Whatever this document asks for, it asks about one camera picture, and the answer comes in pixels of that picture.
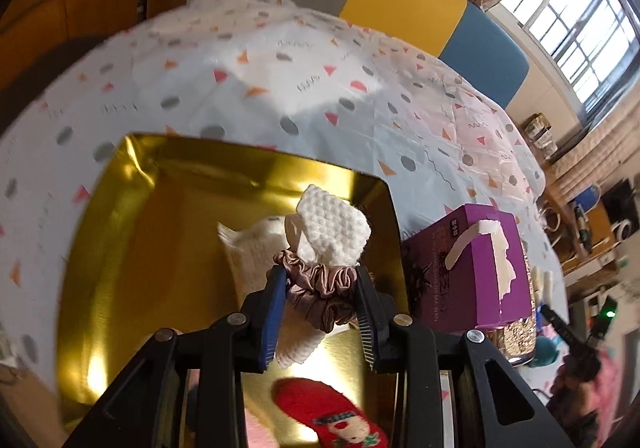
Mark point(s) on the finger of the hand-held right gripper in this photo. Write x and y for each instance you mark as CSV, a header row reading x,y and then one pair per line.
x,y
557,323

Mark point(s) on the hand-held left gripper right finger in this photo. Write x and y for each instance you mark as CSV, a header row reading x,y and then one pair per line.
x,y
364,323

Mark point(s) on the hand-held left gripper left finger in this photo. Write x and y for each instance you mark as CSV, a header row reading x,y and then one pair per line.
x,y
272,318

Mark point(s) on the blue plush toy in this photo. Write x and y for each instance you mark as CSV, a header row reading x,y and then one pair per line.
x,y
545,353

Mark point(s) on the pink satin scrunchie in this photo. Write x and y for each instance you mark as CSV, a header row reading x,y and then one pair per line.
x,y
320,288

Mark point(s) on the cream cloth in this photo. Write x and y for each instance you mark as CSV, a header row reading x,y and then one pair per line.
x,y
245,253

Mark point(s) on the red fuzzy sock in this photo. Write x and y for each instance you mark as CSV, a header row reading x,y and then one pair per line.
x,y
300,403

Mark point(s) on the white waffle cloth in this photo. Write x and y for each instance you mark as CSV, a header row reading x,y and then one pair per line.
x,y
332,223

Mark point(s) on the pink fuzzy sock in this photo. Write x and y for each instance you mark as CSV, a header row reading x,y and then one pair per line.
x,y
260,430

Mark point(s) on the gold metal tray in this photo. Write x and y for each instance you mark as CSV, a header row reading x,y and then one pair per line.
x,y
150,253

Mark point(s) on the pink ruffled bedding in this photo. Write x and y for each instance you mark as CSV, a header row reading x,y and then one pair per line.
x,y
612,378

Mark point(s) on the wooden table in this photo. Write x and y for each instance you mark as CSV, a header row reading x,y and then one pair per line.
x,y
595,238

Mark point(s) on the purple tissue box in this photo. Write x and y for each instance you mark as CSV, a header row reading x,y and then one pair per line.
x,y
475,278

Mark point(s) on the white fan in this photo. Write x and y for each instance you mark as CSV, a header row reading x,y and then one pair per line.
x,y
622,229

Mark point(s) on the black television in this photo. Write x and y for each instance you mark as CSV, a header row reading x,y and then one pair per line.
x,y
620,200

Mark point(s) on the beige patterned curtain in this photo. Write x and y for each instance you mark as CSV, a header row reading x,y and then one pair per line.
x,y
595,153

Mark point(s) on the patterned plastic tablecloth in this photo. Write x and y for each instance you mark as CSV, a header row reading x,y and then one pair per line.
x,y
250,78

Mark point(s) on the barred window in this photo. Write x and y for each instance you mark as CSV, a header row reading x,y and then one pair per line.
x,y
575,18

